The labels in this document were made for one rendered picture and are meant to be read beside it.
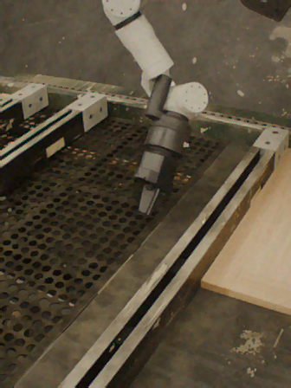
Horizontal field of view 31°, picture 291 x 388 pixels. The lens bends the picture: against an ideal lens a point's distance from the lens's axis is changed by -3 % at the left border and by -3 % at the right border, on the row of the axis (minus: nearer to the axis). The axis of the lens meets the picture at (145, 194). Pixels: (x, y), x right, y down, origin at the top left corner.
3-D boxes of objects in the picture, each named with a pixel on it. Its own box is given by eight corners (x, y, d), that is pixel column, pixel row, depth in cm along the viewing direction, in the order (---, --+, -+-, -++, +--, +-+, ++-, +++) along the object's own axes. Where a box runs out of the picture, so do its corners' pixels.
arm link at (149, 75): (184, 106, 123) (152, 58, 119) (205, 102, 115) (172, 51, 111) (164, 122, 121) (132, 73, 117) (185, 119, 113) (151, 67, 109)
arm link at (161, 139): (145, 188, 122) (160, 139, 123) (183, 197, 117) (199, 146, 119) (121, 173, 110) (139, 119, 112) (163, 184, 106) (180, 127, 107)
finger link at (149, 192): (137, 211, 114) (145, 184, 115) (150, 215, 113) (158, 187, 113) (133, 210, 113) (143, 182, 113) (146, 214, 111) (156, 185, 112)
